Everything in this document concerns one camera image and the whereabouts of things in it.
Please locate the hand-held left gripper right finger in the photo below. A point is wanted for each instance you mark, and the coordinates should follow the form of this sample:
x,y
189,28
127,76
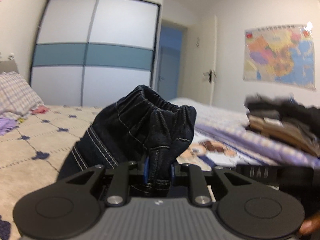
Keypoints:
x,y
178,171

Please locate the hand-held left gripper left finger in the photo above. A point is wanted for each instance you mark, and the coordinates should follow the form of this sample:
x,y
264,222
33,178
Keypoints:
x,y
147,170

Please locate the dark denim jeans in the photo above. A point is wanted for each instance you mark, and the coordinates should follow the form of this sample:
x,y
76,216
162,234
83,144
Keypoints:
x,y
140,130

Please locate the stack of folded clothes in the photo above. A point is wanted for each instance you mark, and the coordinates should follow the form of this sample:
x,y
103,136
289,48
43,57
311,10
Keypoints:
x,y
282,125

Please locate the person's right hand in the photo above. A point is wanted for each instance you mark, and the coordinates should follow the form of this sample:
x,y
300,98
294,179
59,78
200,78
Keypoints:
x,y
311,225

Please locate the purple plaid quilt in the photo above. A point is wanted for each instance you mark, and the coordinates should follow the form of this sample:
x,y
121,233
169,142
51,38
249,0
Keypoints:
x,y
225,132

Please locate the blue door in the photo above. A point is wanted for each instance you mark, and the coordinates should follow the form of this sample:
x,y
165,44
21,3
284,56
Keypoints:
x,y
171,62

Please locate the beige bear-print blanket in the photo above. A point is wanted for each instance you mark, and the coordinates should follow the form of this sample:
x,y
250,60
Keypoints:
x,y
37,140

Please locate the cream door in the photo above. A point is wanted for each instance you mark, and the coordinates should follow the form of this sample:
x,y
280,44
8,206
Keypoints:
x,y
202,55

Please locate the pink cloth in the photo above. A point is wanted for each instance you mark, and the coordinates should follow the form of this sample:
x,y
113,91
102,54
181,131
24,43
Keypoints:
x,y
40,110

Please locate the white and teal wardrobe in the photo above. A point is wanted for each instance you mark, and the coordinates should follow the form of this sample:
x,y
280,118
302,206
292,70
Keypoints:
x,y
100,55

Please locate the small yellow item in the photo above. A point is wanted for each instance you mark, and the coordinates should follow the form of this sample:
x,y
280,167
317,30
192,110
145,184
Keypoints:
x,y
21,120

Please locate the purple garment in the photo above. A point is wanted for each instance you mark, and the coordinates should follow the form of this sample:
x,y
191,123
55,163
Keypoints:
x,y
7,126

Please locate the purple plaid pillow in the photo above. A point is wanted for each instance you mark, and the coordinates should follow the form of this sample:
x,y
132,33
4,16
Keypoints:
x,y
17,95

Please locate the grey upholstered headboard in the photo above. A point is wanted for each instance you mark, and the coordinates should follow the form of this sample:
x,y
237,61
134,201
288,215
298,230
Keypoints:
x,y
8,67

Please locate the wall map poster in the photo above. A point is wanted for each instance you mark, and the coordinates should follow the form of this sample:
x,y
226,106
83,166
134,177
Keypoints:
x,y
280,55

